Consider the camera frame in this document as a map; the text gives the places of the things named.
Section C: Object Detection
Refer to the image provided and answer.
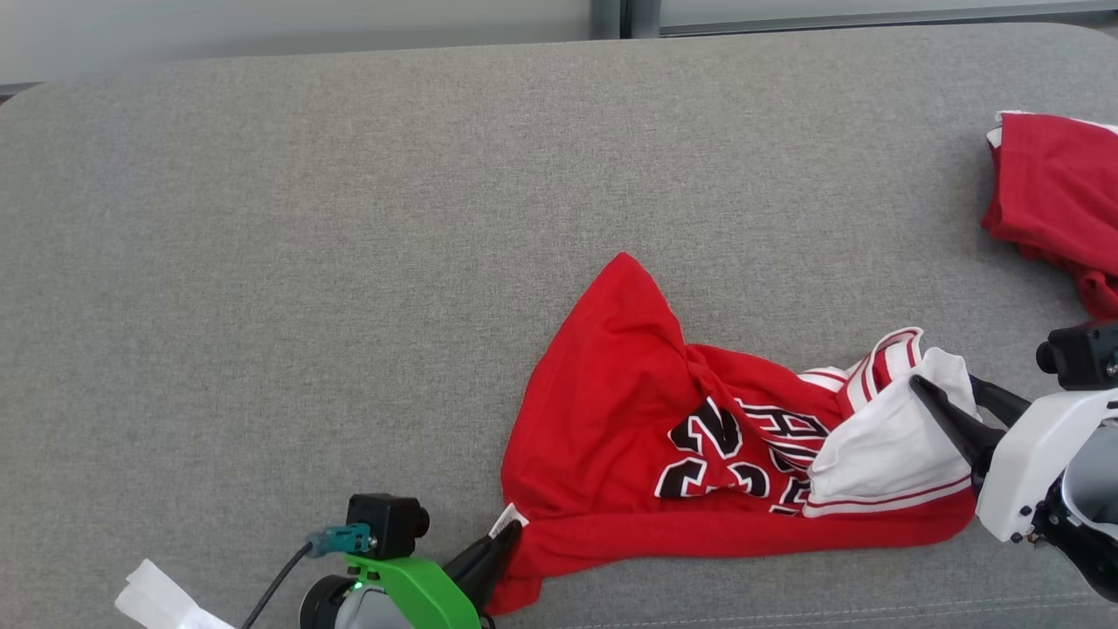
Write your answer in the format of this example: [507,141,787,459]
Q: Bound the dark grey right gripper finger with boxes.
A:
[909,374,1007,480]
[968,374,1033,432]

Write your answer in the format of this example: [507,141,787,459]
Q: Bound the grey metal frame rail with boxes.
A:
[592,0,1118,38]

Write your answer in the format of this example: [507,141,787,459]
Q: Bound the black cable with teal plug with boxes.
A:
[239,523,374,629]

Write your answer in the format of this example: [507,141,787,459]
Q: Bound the red shorts with white stripe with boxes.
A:
[980,111,1118,321]

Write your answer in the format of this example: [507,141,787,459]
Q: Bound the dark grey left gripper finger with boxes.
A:
[463,559,518,618]
[441,522,524,588]

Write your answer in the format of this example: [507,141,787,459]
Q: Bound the red jersey with number 23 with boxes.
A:
[485,252,981,617]

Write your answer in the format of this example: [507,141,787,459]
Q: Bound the grey fabric sofa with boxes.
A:
[0,22,1118,629]

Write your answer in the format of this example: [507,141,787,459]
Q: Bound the white cable label tag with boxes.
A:
[114,559,237,629]

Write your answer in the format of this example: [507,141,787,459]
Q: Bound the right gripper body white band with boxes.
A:
[970,389,1118,545]

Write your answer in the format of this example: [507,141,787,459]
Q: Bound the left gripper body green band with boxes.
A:
[345,554,484,629]

